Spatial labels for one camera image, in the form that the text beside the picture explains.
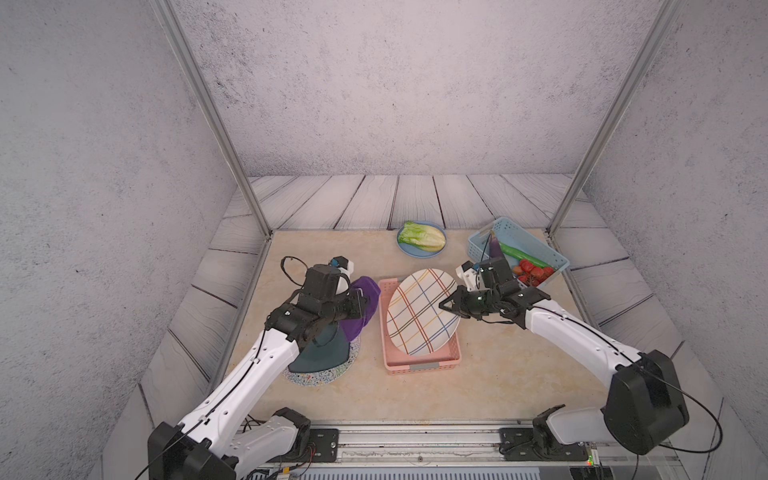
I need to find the plaid striped round plate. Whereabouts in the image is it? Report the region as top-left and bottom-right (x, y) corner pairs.
(385, 268), (461, 356)

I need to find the left metal frame pole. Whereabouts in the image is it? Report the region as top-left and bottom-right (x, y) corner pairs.
(151, 0), (273, 238)

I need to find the purple eggplant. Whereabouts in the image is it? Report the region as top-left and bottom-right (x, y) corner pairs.
(488, 231), (504, 259)

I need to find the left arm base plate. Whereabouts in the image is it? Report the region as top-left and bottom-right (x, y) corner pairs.
(280, 428), (339, 464)

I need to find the right metal frame pole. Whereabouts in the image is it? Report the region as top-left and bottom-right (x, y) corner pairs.
(546, 0), (684, 240)

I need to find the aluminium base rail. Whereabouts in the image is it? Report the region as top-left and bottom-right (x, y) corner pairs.
(248, 420), (688, 479)

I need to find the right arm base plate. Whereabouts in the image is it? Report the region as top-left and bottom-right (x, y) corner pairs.
(498, 427), (590, 463)

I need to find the dark teal square plate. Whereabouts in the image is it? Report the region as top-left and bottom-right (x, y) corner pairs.
(288, 323), (350, 374)

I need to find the colourful speckled round plate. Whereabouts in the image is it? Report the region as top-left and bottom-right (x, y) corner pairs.
(283, 338), (361, 387)

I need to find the metal frame pole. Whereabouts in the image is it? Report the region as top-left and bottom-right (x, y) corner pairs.
(546, 0), (684, 240)
(151, 0), (273, 238)

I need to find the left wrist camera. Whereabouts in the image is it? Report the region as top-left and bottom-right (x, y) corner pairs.
(329, 256), (354, 294)

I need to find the purple cloth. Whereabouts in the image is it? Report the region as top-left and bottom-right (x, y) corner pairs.
(339, 276), (381, 342)

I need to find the green lettuce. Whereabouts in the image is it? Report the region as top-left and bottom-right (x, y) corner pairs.
(397, 221), (447, 253)

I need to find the small blue plate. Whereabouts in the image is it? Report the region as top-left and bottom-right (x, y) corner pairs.
(396, 221), (447, 258)

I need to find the pink plastic tray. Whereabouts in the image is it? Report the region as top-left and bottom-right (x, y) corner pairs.
(377, 278), (462, 375)

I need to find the light blue plastic basket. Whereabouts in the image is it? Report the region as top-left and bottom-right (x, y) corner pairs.
(467, 217), (570, 288)

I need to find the green cucumber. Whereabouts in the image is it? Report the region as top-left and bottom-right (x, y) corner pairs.
(499, 243), (550, 268)

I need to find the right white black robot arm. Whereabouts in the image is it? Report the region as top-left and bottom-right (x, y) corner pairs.
(439, 257), (690, 459)

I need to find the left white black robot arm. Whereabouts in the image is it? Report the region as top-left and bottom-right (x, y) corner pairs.
(137, 257), (381, 479)

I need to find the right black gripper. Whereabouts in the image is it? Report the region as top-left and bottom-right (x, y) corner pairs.
(437, 285), (501, 320)

